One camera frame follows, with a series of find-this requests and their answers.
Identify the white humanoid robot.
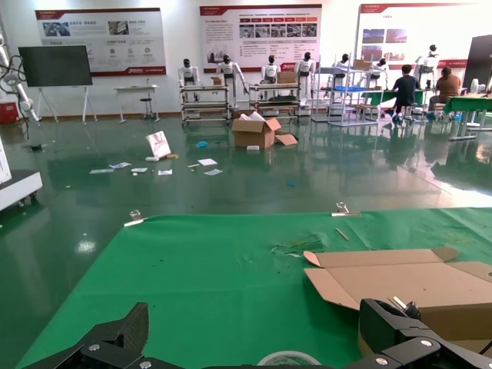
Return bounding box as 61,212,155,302
294,52,317,109
260,55,282,85
214,55,249,111
414,44,441,88
333,52,353,88
178,58,201,103
373,57,390,81

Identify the seated person in brown shirt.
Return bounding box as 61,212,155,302
427,67,463,113

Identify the wall poster with photo row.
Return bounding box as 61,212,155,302
198,4,323,74

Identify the red box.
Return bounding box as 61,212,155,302
0,101,19,125

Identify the seated person in dark shirt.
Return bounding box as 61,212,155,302
391,65,424,125

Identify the green covered work table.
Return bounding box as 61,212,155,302
441,95,492,141

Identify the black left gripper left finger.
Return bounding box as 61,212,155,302
21,302,170,369

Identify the black screen on stand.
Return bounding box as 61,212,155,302
18,45,99,125

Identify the metal workshop cart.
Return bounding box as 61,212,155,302
248,82,302,118
179,85,232,128

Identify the tall metal rack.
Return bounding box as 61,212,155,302
310,53,382,128

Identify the flat cardboard piece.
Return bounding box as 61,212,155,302
274,131,300,147

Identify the open cardboard box with hole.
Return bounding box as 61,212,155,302
303,247,492,357

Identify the wall poster with round icons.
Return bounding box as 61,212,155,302
34,8,168,77

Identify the large open cardboard carton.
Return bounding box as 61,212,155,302
230,111,283,151

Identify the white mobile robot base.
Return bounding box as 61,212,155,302
0,138,43,213

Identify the green table cloth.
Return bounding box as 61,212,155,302
15,207,492,369

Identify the white and red paper bag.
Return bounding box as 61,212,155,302
145,130,172,162

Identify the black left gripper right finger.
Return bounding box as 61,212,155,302
345,298,492,369

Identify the metal binder clip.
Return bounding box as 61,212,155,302
122,209,149,228
330,202,362,218

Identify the clear tape roll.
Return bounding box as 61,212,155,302
256,350,322,367

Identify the white narrow table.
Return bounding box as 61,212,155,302
114,85,161,125

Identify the wall poster with red photos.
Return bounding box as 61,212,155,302
356,2,492,71

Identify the black stool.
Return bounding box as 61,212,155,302
139,98,161,123

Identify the large black panel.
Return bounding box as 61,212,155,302
462,34,492,91

